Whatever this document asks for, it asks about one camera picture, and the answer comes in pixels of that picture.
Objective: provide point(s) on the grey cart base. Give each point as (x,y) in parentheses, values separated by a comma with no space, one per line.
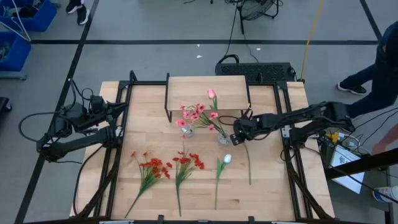
(12,75)

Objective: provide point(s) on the pink artificial flower bunch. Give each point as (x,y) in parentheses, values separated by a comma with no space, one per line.
(194,115)

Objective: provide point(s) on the black equipment piece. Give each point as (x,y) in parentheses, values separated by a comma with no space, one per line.
(3,104)

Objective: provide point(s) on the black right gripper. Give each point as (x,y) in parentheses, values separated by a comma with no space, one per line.
(252,129)

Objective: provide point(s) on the white and blue artificial tulip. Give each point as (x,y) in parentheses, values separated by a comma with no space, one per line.
(227,158)

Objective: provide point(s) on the black floor fan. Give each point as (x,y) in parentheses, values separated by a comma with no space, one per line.
(255,9)

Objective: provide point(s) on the wooden shelf with black legs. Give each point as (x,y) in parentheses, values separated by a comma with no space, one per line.
(192,90)

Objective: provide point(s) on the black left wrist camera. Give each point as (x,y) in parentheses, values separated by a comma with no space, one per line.
(97,104)

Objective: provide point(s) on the round glass bottle vase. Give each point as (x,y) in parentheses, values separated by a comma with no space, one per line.
(188,132)

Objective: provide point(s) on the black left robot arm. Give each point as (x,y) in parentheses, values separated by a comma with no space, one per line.
(77,143)

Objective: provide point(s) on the person's shoe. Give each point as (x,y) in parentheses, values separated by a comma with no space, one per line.
(387,193)

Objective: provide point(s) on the white printed box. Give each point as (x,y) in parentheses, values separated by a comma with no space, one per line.
(345,161)

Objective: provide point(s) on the blue storage bin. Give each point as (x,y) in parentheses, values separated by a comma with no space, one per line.
(40,18)
(17,53)

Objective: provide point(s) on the pink artificial tulip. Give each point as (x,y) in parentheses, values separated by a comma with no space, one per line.
(211,94)

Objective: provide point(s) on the black perforated computer case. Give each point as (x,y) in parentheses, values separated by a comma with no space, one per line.
(255,72)

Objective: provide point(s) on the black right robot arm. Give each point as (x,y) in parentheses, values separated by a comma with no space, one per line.
(298,116)

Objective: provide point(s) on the black metal beam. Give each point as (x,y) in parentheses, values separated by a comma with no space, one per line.
(367,161)

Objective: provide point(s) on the diamond-cut glass vase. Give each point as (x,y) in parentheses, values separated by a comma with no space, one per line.
(224,140)

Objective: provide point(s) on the yellow power adapter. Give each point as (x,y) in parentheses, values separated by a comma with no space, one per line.
(334,137)

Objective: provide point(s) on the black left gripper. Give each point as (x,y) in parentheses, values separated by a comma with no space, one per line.
(94,116)

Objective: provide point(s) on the red artificial flower bunch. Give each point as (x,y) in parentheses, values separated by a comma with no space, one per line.
(154,162)
(185,160)

